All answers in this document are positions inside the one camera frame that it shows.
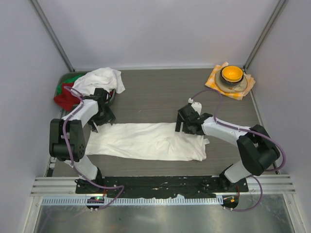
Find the green t-shirt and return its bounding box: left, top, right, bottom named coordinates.
left=56, top=75, right=83, bottom=95

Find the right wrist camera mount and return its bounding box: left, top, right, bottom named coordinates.
left=188, top=98, right=202, bottom=115

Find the beige ceramic plate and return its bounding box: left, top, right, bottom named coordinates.
left=214, top=71, right=248, bottom=93

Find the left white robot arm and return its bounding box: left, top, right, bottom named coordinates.
left=49, top=86, right=116, bottom=194

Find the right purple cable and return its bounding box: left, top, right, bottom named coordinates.
left=189, top=88, right=286, bottom=211

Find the white t-shirt with robot print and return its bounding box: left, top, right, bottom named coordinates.
left=86, top=123, right=209, bottom=161

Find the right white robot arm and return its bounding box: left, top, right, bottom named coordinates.
left=175, top=103, right=280, bottom=192

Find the dark ceramic bowl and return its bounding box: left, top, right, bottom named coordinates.
left=220, top=68, right=243, bottom=83

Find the white slotted cable duct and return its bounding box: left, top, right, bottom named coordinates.
left=41, top=196, right=223, bottom=207

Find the orange bowl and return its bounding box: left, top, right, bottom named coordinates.
left=221, top=66, right=243, bottom=83

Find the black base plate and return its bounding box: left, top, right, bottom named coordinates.
left=75, top=176, right=249, bottom=199

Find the aluminium rail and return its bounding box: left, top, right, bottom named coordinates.
left=30, top=174, right=296, bottom=197

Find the red t-shirt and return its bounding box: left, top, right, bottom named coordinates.
left=53, top=83, right=80, bottom=111

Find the yellow checkered cloth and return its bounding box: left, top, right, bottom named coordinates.
left=205, top=62, right=256, bottom=100

